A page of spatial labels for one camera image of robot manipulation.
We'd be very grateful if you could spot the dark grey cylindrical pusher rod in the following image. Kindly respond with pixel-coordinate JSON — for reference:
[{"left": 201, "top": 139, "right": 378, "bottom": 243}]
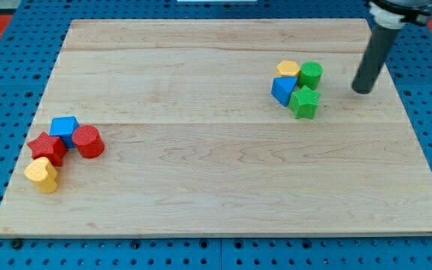
[{"left": 352, "top": 24, "right": 400, "bottom": 94}]

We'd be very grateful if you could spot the red cylinder block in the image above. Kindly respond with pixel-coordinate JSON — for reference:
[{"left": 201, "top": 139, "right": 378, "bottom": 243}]
[{"left": 72, "top": 124, "right": 105, "bottom": 159}]

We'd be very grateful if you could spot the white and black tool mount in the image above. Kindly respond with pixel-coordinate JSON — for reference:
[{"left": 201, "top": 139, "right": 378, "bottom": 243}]
[{"left": 367, "top": 0, "right": 432, "bottom": 29}]

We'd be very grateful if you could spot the green star block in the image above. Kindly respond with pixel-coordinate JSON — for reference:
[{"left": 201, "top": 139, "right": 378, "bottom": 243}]
[{"left": 288, "top": 85, "right": 320, "bottom": 119}]

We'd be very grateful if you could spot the red star block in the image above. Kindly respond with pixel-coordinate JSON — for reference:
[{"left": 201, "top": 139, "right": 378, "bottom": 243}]
[{"left": 27, "top": 132, "right": 68, "bottom": 167}]

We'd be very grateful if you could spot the yellow heart block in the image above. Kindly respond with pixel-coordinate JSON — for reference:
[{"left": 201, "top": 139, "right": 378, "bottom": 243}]
[{"left": 23, "top": 157, "right": 58, "bottom": 194}]

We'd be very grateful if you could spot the blue triangle block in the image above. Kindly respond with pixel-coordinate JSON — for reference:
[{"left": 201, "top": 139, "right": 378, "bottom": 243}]
[{"left": 271, "top": 76, "right": 299, "bottom": 107}]

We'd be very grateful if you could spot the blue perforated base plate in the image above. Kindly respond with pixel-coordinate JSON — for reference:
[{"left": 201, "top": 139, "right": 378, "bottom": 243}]
[{"left": 0, "top": 0, "right": 432, "bottom": 269}]

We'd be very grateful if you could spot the light wooden board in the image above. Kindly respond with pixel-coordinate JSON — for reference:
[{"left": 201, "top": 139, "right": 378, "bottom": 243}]
[{"left": 0, "top": 19, "right": 432, "bottom": 239}]

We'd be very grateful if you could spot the yellow hexagon block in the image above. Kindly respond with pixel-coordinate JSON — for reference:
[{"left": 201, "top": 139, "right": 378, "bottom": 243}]
[{"left": 275, "top": 60, "right": 301, "bottom": 77}]

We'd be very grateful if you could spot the green cylinder block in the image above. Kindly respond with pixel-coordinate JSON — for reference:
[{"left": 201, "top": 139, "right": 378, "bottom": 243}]
[{"left": 298, "top": 61, "right": 323, "bottom": 90}]

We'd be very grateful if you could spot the blue cube block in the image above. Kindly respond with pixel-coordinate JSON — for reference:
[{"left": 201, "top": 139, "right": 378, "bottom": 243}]
[{"left": 49, "top": 116, "right": 80, "bottom": 149}]

